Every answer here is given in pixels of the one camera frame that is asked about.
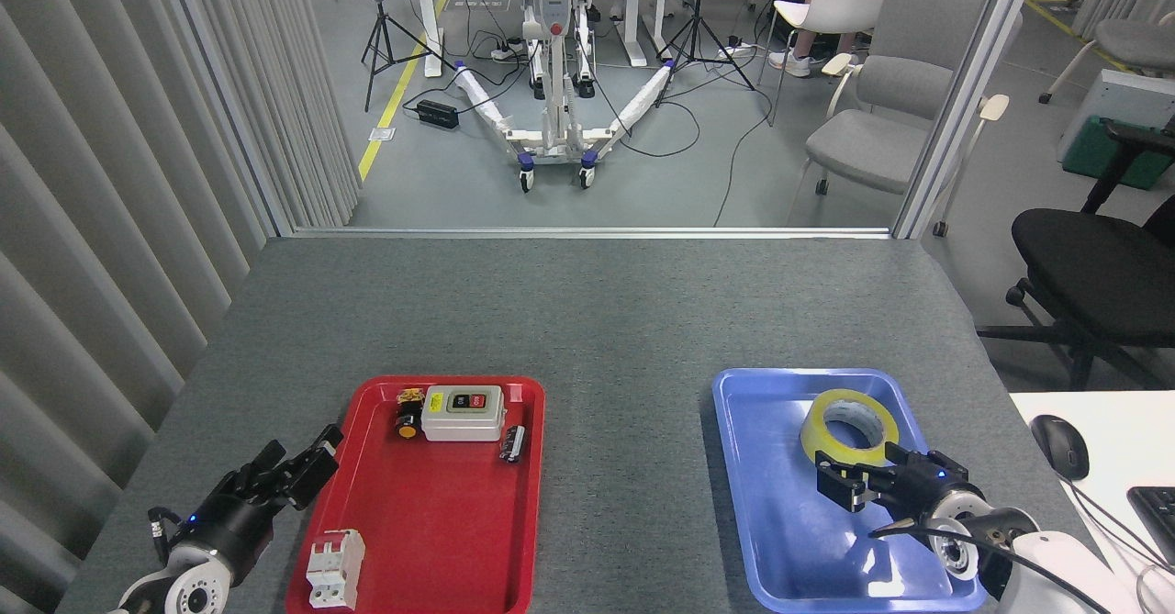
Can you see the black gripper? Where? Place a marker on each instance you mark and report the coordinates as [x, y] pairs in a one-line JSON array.
[[932, 490], [229, 527]]

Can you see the yellow tape roll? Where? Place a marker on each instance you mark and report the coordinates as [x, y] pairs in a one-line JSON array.
[[817, 435]]

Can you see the white circuit breaker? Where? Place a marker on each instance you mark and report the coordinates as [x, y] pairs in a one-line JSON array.
[[335, 570]]

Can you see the blue plastic tray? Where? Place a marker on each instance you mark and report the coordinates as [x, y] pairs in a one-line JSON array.
[[780, 522]]

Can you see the yellow black push button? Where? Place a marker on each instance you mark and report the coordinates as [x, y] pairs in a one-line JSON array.
[[405, 426]]

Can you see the red plastic tray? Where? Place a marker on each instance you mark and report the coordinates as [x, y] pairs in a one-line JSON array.
[[431, 504]]

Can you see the black computer mouse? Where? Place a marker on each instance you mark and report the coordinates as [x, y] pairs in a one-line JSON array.
[[1060, 444]]

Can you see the white desk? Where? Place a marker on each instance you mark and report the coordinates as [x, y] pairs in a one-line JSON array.
[[1124, 440]]

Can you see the black keyboard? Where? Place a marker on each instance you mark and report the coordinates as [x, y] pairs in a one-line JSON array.
[[1158, 518]]

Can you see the black office chair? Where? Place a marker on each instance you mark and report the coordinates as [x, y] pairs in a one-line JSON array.
[[1092, 265]]

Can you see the green box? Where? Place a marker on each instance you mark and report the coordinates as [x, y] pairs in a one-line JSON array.
[[1092, 153]]

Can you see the black power adapter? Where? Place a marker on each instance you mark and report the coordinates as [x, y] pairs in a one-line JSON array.
[[437, 114]]

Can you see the grey padded chair, wooden armrests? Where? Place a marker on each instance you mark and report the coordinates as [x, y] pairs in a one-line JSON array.
[[909, 82]]

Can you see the person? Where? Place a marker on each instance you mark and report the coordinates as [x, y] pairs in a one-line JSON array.
[[797, 61]]

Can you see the black tripod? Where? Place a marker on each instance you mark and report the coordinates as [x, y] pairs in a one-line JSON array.
[[378, 36], [698, 27]]

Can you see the light grey box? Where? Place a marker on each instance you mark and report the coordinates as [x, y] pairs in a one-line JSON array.
[[1129, 100]]

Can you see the white wheeled stand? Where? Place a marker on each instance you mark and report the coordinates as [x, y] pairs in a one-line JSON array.
[[555, 91]]

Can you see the white power strip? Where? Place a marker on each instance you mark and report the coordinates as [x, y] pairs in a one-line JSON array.
[[505, 52]]

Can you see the grey two-button switch box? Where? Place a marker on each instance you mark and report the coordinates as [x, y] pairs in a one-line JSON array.
[[459, 419]]

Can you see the small black rocker switch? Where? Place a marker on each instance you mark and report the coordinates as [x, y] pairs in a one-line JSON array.
[[510, 442]]

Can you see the silver frame post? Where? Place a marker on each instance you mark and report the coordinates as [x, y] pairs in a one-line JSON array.
[[964, 100]]

